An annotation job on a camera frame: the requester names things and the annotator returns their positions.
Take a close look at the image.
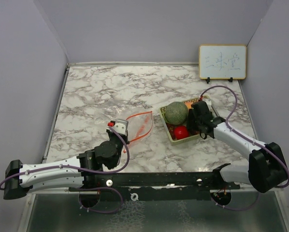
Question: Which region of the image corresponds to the small framed whiteboard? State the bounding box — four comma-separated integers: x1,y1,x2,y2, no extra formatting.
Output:
199,44,247,81

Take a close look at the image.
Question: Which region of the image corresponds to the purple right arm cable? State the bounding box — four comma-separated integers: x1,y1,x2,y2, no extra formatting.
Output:
200,85,289,211

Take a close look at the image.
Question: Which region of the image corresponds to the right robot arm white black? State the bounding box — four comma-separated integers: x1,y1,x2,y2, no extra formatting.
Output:
188,101,289,193

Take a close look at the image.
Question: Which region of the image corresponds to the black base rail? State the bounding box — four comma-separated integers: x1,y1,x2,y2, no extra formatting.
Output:
80,171,240,201

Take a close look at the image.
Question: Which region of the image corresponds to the clear zip top bag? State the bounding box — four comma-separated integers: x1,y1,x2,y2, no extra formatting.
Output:
97,106,154,144

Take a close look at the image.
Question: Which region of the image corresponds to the pale green plastic basket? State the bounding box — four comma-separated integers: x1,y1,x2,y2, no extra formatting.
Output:
159,102,217,145

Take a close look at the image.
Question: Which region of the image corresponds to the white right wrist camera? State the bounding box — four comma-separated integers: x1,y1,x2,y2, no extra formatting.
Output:
199,95,212,106

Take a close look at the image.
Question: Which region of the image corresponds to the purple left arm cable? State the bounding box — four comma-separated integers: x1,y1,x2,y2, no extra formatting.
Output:
0,128,130,214

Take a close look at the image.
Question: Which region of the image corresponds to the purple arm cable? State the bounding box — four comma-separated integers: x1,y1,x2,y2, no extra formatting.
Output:
200,85,289,211
0,128,130,214

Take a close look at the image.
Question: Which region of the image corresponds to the green netted melon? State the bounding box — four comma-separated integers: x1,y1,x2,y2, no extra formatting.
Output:
164,101,188,126

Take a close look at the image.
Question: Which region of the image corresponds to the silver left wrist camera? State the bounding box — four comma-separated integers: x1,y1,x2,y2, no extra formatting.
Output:
107,119,129,135

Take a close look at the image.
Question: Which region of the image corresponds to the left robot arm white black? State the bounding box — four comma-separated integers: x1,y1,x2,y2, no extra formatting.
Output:
0,128,129,200

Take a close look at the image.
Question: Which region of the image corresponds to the red apple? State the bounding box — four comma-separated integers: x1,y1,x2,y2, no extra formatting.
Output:
173,126,189,140

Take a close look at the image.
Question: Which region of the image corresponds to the orange fruit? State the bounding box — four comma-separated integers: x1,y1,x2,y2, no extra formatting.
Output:
185,102,193,109

